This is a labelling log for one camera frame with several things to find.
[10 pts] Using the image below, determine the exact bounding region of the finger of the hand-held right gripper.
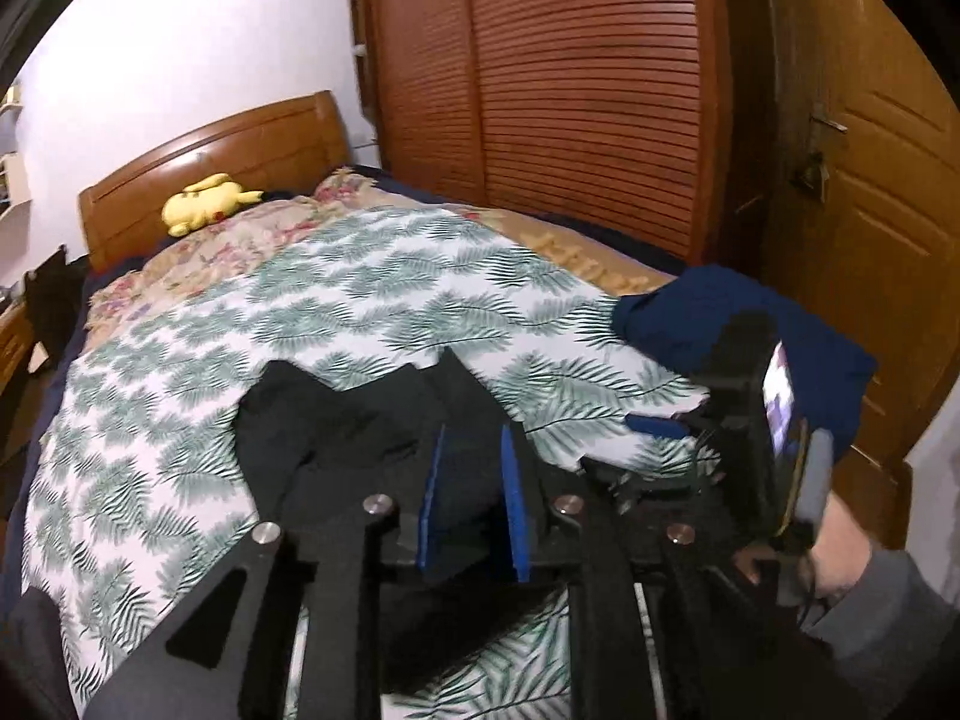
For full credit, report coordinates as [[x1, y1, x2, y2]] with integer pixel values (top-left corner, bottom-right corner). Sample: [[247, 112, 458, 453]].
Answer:
[[621, 405, 722, 470]]

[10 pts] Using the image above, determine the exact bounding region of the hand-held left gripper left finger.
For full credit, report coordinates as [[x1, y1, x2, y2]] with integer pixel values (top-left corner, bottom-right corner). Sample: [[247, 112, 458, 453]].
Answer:
[[82, 424, 449, 720]]

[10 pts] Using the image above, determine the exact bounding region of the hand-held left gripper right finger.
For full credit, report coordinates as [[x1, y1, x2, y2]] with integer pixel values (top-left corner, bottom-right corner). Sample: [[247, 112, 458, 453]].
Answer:
[[499, 422, 848, 720]]

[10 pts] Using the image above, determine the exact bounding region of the black coat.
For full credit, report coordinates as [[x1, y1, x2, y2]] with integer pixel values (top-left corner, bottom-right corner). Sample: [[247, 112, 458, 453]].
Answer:
[[234, 347, 578, 695]]

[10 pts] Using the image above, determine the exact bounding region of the person's right forearm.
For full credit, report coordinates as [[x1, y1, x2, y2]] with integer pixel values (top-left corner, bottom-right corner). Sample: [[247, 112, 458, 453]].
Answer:
[[801, 540, 960, 720]]

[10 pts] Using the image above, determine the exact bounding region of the person's right hand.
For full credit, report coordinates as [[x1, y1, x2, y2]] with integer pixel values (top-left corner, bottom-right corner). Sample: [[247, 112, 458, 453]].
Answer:
[[735, 493, 875, 605]]

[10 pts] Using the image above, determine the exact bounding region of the navy blue cloth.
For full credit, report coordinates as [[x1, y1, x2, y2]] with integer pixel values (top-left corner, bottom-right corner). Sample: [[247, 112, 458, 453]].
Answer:
[[610, 263, 879, 460]]

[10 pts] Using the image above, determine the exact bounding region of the tan patterned mat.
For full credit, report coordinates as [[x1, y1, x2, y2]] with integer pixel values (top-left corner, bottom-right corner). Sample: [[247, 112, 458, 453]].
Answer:
[[491, 206, 680, 297]]

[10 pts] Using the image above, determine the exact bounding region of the leaf-print bed sheet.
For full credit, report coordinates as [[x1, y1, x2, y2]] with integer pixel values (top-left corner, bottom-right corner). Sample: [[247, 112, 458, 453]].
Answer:
[[22, 206, 715, 720]]

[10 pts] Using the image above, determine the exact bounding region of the wooden door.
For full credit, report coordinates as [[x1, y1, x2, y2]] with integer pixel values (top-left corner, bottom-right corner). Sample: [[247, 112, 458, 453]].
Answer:
[[763, 0, 960, 470]]

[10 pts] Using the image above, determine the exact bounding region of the floral blanket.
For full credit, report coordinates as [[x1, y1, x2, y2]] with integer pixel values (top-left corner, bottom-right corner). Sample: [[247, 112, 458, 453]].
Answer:
[[82, 167, 526, 350]]

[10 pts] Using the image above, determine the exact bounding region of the louvered wooden wardrobe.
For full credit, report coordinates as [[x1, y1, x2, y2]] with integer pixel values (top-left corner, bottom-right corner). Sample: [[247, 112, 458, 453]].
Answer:
[[348, 0, 770, 275]]

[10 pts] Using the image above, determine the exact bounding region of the yellow plush toy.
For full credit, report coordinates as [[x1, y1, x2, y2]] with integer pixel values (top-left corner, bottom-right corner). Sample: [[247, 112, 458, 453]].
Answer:
[[162, 172, 265, 238]]

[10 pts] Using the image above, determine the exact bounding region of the navy bed sheet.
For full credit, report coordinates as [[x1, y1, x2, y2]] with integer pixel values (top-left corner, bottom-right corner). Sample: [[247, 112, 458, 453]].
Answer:
[[0, 255, 98, 608]]

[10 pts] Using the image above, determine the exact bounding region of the wooden headboard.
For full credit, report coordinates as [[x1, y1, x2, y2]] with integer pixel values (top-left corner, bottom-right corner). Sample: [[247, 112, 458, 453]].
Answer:
[[77, 89, 355, 276]]

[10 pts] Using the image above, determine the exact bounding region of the black bag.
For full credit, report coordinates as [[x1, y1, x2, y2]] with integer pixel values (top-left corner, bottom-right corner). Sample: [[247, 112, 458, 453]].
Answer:
[[22, 246, 89, 362]]

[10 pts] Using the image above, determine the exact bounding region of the wooden dresser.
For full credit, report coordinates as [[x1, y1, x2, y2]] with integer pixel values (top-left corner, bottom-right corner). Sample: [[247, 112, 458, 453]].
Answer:
[[0, 298, 40, 398]]

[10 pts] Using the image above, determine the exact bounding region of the white wall shelf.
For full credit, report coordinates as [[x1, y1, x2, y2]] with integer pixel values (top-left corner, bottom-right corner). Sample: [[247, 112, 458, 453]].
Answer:
[[0, 81, 35, 220]]

